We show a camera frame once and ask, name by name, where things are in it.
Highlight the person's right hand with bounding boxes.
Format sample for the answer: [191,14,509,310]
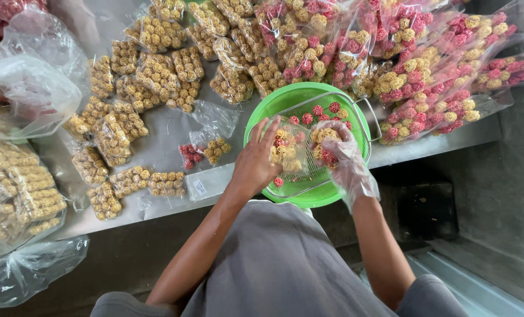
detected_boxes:
[310,121,380,208]

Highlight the person's left hand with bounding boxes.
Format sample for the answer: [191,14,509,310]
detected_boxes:
[230,115,284,200]

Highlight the handful of snack balls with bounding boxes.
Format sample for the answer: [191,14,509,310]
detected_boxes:
[312,128,343,168]

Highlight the clear bag with snack balls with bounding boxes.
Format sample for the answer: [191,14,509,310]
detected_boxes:
[262,116,314,178]

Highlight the loose red and yellow balls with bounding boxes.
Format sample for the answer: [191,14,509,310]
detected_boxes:
[272,101,353,188]

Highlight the green plastic basin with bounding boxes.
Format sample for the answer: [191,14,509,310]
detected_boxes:
[243,82,373,209]

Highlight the pile of red-yellow snack packets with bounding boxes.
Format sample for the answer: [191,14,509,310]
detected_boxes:
[254,0,524,147]

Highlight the black box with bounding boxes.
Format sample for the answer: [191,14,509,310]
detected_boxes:
[393,182,460,242]

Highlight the loose empty clear bags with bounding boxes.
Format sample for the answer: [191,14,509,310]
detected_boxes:
[188,100,241,147]

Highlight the small half-filled snack packet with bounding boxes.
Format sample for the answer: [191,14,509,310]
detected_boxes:
[178,137,233,171]

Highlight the person's grey clothing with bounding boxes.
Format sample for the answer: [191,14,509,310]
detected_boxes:
[90,200,469,317]

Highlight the pack of bags with label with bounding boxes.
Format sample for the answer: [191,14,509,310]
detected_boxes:
[184,163,237,203]

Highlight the grey metal step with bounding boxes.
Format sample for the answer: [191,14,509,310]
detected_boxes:
[352,240,524,317]

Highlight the pile of yellow snack packets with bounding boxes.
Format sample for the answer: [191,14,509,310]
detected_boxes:
[63,0,290,222]

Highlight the crumpled clear plastic bag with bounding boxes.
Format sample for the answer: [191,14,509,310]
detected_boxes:
[0,6,91,141]

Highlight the large bag of yellow rolls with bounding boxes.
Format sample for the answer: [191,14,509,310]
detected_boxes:
[0,136,69,261]

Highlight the empty clear plastic bag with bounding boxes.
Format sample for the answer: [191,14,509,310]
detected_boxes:
[0,235,90,310]

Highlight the metal wire basket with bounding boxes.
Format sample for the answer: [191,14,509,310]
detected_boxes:
[247,92,382,199]

